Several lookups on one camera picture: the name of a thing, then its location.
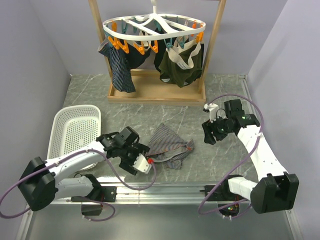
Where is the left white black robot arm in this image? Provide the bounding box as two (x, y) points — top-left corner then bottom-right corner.
(18, 126), (152, 212)

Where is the olive green hanging underwear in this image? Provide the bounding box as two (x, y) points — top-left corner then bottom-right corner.
(158, 39), (204, 88)

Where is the teal clothes peg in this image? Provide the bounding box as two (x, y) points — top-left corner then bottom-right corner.
(176, 36), (188, 49)
(163, 38), (173, 50)

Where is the navy striped hanging underwear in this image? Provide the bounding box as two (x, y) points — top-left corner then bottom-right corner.
(97, 41), (136, 93)

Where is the aluminium mounting rail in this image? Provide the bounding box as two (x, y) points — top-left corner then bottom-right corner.
(17, 182), (303, 240)

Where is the wooden hanger stand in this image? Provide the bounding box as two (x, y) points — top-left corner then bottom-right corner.
(89, 0), (226, 106)

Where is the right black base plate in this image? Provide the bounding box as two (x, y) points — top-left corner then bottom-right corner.
(199, 183), (244, 202)

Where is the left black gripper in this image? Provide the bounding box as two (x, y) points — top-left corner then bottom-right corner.
(119, 141), (150, 175)

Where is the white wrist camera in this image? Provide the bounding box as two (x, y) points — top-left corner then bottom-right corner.
(133, 153), (152, 174)
(203, 103), (219, 123)

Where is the white round clip hanger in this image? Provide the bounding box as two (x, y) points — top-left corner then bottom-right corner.
(102, 0), (206, 41)

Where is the white perforated plastic basket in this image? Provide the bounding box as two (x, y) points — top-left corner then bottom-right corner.
(47, 104), (102, 159)

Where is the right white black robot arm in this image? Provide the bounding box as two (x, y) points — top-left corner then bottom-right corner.
(202, 99), (300, 214)

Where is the grey striped boxer underwear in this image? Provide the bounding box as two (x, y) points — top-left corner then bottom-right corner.
(146, 123), (195, 170)

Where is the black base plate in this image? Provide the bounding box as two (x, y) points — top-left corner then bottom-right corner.
(199, 183), (244, 202)
(70, 186), (117, 203)

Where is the black box under rail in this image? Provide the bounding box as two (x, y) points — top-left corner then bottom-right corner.
(81, 204), (103, 217)

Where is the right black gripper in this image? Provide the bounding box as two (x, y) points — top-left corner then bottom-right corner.
(201, 113), (234, 145)

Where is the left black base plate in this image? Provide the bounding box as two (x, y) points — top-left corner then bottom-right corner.
(70, 186), (117, 203)

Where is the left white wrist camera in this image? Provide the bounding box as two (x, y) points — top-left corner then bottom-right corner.
(133, 153), (152, 174)

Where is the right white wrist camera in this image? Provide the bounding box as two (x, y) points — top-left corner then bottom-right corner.
(203, 103), (219, 123)

